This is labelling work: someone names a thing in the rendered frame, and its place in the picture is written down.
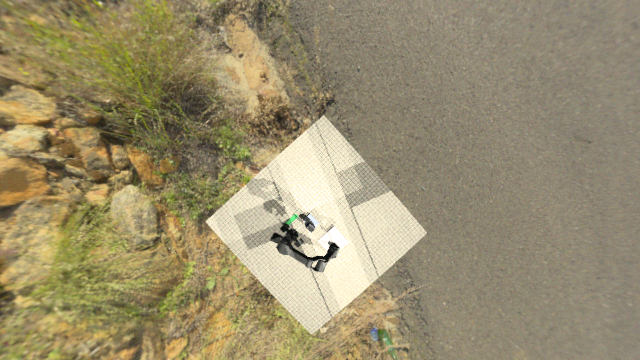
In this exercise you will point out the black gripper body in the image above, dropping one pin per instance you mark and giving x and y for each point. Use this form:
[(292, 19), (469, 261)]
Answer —
[(289, 233)]

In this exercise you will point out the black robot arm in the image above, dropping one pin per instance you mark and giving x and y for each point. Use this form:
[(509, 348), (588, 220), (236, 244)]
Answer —
[(284, 247)]

